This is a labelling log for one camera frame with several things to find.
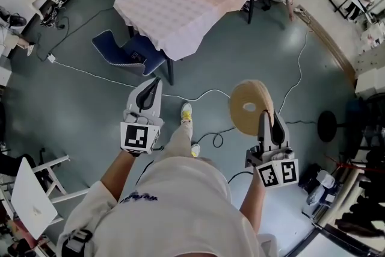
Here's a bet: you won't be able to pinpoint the black metal frame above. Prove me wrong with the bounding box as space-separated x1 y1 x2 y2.
329 0 362 20

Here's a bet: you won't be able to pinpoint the white cardboard boxes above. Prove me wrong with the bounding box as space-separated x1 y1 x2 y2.
354 48 385 97

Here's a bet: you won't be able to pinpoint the black gear with cables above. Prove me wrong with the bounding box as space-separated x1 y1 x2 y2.
40 0 73 28

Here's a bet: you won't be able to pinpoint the white metal frame stand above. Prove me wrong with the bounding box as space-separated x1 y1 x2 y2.
0 153 91 220

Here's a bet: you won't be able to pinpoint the white laptop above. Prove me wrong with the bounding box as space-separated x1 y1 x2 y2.
10 156 58 240

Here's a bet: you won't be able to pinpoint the white floor cable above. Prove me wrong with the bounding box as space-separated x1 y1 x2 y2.
54 29 310 114

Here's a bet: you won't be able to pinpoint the black-legged table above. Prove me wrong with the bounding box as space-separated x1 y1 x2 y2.
128 0 254 85

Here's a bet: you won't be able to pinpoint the black round stand base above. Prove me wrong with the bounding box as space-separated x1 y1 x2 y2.
317 110 340 143

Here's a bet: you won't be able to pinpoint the person's right forearm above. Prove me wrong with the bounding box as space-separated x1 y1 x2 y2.
239 173 267 234

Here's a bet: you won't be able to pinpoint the black floor cable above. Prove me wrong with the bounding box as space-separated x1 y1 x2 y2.
35 7 117 63
192 126 238 148

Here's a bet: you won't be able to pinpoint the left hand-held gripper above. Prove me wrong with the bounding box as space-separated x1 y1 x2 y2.
120 76 165 157

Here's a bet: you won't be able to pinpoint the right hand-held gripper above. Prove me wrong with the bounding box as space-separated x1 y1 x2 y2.
245 109 300 189

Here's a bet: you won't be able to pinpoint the person's beige trousers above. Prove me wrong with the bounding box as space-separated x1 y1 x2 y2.
156 119 200 166

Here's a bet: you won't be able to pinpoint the table with checkered cloth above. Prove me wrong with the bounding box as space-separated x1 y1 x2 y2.
113 0 261 61

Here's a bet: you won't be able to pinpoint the curved wooden floor strip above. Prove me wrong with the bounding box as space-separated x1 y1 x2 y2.
296 4 356 82

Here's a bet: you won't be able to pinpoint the person's shoulder harness strap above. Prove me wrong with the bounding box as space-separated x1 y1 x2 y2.
61 228 93 257

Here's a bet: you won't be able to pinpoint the black wrist strap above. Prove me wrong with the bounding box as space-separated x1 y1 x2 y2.
121 146 143 158

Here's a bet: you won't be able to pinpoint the person's white shirt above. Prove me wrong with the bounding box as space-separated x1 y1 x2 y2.
57 156 278 257

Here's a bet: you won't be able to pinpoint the blue chair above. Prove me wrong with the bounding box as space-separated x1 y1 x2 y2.
91 29 168 78

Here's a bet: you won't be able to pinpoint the person's left forearm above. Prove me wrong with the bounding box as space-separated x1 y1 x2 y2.
100 149 137 203

